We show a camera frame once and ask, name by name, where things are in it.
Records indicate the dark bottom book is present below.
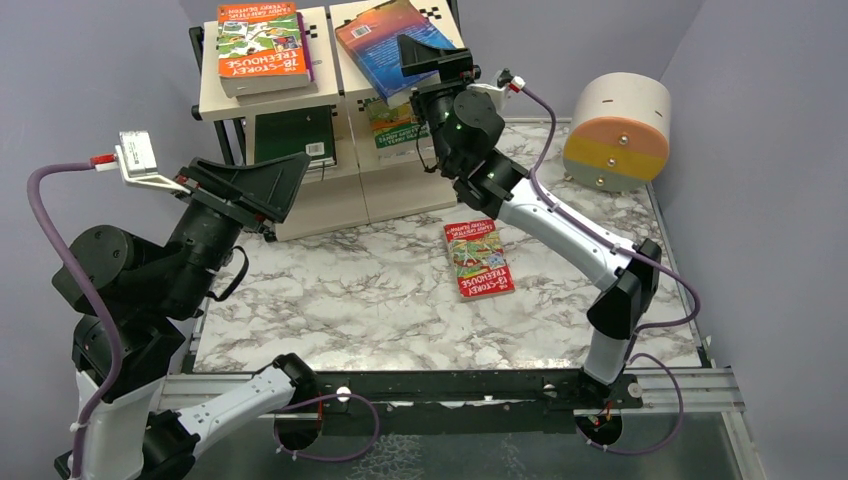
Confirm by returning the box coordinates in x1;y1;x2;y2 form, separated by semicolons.
330;1;464;108

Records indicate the green 104-storey treehouse book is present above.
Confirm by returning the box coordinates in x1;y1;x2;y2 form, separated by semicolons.
364;98;432;154

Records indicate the plain dark green book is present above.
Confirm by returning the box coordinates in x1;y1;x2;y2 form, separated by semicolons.
253;106;337;171

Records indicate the purple cartoon cover book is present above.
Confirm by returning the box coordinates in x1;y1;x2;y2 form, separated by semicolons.
234;12;319;104

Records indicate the orange 78-storey treehouse book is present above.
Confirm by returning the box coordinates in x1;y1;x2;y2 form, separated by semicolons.
216;2;314;98

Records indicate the red spine book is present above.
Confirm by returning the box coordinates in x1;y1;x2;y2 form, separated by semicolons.
444;219;515;301

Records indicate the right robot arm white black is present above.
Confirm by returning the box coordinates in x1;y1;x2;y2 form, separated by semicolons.
396;34;662;405

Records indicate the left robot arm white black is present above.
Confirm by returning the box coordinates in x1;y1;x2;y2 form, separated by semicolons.
51;153;318;479

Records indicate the beige black three-tier shelf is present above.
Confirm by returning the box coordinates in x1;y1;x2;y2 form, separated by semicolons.
189;5;456;241

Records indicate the round drawer box orange yellow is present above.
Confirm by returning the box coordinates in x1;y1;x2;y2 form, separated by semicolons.
563;72;672;192

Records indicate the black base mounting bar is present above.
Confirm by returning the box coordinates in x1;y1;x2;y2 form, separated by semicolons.
272;368;643;446

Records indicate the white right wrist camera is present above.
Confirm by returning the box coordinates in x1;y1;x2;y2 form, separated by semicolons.
472;68;526;113

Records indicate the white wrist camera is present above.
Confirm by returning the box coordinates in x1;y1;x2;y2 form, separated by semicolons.
472;68;526;113
89;130;190;194

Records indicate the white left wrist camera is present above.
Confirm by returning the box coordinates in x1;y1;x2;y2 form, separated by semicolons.
89;130;190;194

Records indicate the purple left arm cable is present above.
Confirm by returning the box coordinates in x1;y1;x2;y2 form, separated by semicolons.
26;162;381;480

